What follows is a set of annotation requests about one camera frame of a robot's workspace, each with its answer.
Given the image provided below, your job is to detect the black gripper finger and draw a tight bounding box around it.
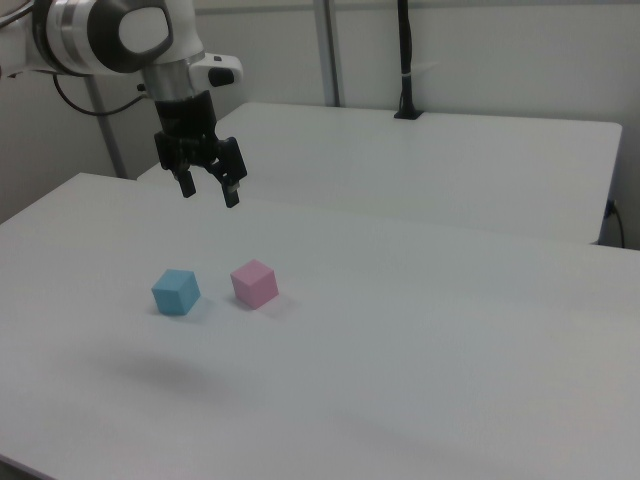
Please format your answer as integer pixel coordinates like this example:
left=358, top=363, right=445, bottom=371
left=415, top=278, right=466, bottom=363
left=215, top=169, right=242, bottom=209
left=174, top=169, right=197, bottom=198

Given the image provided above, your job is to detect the blue cube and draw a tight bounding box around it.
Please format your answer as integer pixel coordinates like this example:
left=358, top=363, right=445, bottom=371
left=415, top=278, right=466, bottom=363
left=150, top=268, right=202, bottom=317

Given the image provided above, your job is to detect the pink cube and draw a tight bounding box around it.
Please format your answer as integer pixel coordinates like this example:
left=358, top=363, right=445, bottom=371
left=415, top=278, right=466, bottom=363
left=229, top=258, right=279, bottom=310

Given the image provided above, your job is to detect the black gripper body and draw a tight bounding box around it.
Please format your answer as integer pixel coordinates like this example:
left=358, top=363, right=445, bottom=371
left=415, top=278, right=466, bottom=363
left=153, top=90, right=249, bottom=183

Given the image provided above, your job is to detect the black camera stand pole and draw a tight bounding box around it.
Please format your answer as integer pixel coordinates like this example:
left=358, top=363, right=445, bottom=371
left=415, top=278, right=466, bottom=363
left=393, top=0, right=425, bottom=121

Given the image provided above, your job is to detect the grey aluminium frame post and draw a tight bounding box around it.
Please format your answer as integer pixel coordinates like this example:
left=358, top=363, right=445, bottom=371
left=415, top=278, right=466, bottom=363
left=85, top=74, right=127, bottom=179
left=312, top=0, right=347, bottom=108

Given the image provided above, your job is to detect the white back table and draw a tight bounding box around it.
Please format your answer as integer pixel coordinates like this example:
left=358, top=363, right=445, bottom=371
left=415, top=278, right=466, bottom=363
left=135, top=101, right=624, bottom=246

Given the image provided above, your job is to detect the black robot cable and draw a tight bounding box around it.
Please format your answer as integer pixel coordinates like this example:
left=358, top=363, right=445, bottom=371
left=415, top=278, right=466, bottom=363
left=51, top=74, right=151, bottom=117

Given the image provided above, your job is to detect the black wall cable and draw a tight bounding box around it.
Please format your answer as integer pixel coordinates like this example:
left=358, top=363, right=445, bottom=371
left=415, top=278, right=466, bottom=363
left=604, top=198, right=627, bottom=248

